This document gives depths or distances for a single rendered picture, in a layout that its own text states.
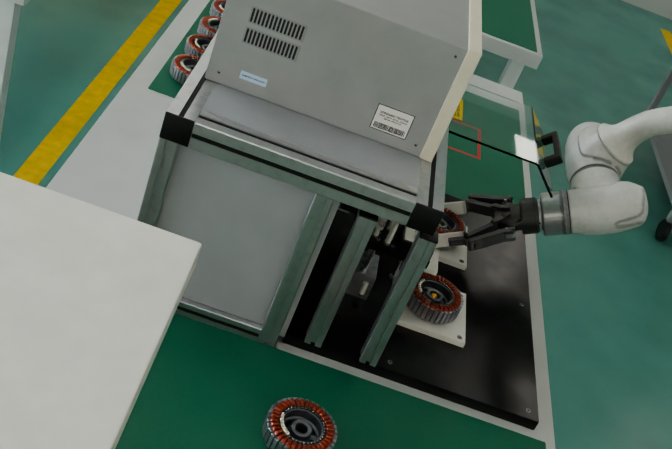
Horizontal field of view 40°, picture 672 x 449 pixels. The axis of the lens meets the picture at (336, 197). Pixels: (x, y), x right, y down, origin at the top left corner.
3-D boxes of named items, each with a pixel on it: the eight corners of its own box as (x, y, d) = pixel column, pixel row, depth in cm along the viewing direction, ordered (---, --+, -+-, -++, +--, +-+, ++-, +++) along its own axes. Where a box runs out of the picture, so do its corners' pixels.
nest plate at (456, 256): (465, 230, 204) (467, 226, 203) (464, 270, 191) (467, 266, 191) (401, 207, 203) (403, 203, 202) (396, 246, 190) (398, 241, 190)
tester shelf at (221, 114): (446, 59, 199) (454, 40, 197) (432, 236, 142) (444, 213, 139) (252, -14, 196) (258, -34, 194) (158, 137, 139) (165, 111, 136)
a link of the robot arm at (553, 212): (568, 218, 196) (539, 221, 197) (564, 181, 191) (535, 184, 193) (571, 242, 188) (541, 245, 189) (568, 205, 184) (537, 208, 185)
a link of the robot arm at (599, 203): (572, 248, 189) (566, 204, 199) (652, 241, 186) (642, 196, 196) (569, 211, 182) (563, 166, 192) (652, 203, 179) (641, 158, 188)
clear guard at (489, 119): (544, 139, 199) (557, 116, 195) (552, 198, 178) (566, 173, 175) (402, 86, 196) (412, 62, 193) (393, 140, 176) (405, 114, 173)
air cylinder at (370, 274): (370, 276, 179) (380, 255, 176) (366, 300, 173) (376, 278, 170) (345, 267, 179) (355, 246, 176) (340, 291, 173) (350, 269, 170)
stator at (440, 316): (459, 298, 181) (467, 284, 179) (453, 334, 171) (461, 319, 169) (406, 276, 181) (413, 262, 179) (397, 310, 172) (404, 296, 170)
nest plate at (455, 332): (464, 298, 184) (466, 293, 183) (463, 348, 171) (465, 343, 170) (393, 272, 183) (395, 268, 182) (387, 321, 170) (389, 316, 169)
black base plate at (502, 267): (520, 229, 217) (524, 221, 215) (533, 430, 163) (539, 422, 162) (331, 160, 214) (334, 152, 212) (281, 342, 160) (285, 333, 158)
